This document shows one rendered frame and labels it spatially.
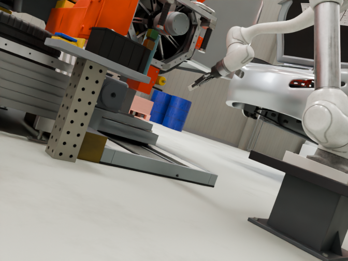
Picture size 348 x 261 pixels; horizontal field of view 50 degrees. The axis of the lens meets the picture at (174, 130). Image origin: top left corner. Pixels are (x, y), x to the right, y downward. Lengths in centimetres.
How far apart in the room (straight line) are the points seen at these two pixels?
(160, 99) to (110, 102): 749
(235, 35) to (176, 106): 712
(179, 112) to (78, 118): 766
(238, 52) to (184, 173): 72
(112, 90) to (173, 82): 861
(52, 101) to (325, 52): 120
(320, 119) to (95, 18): 106
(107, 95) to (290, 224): 109
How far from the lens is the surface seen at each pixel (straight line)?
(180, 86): 1081
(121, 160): 183
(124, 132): 237
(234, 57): 205
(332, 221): 165
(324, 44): 166
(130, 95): 249
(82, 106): 158
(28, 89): 177
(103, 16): 179
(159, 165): 196
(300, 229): 168
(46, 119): 182
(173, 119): 917
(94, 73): 157
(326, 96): 155
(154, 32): 174
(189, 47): 253
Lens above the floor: 33
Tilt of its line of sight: 2 degrees down
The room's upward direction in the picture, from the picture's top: 20 degrees clockwise
